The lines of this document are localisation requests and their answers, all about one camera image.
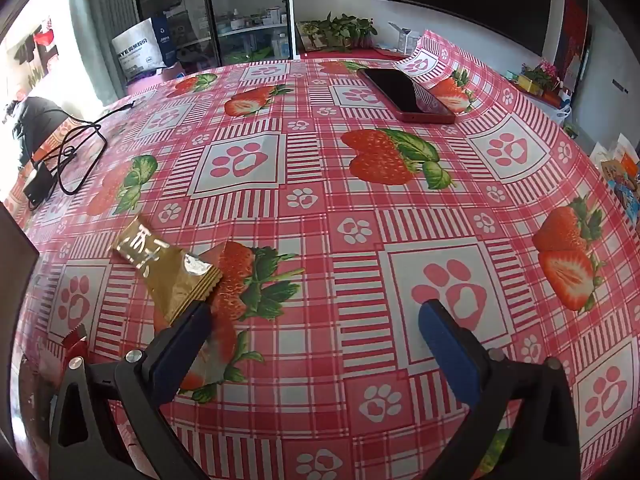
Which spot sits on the gold snack packet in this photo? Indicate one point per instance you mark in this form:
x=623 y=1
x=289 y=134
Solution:
x=165 y=270

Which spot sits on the strawberry printed tablecloth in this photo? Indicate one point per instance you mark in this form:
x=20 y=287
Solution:
x=325 y=210

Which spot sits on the glass door cabinet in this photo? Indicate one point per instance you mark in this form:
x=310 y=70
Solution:
x=240 y=10

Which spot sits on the red smartphone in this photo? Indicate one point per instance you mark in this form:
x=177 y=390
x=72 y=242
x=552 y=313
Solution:
x=400 y=92

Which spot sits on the colourful snack packets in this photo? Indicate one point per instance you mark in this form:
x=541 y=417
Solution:
x=620 y=170

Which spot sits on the green potted plant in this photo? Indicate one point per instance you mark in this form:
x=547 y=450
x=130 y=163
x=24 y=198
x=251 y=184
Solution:
x=340 y=30

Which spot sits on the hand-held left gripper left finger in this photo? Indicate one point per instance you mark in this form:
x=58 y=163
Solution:
x=180 y=360

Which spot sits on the small white box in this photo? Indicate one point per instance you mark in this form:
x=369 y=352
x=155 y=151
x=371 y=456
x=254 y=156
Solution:
x=407 y=40

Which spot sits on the blue paper bag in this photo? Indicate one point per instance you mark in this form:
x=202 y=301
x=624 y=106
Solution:
x=162 y=35

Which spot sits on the black bag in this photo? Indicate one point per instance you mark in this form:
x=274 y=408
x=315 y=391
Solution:
x=37 y=120

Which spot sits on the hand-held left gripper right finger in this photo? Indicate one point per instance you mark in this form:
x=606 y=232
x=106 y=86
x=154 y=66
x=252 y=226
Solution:
x=450 y=355

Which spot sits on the red snack packet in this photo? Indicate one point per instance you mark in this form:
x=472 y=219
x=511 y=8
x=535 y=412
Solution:
x=75 y=344

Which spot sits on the black power adapter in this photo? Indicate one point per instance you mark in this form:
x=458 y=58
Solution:
x=39 y=182

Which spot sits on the white plastic sack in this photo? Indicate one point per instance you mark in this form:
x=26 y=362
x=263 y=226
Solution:
x=135 y=50

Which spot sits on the red wall hanging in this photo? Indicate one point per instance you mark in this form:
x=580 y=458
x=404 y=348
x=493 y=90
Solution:
x=575 y=35

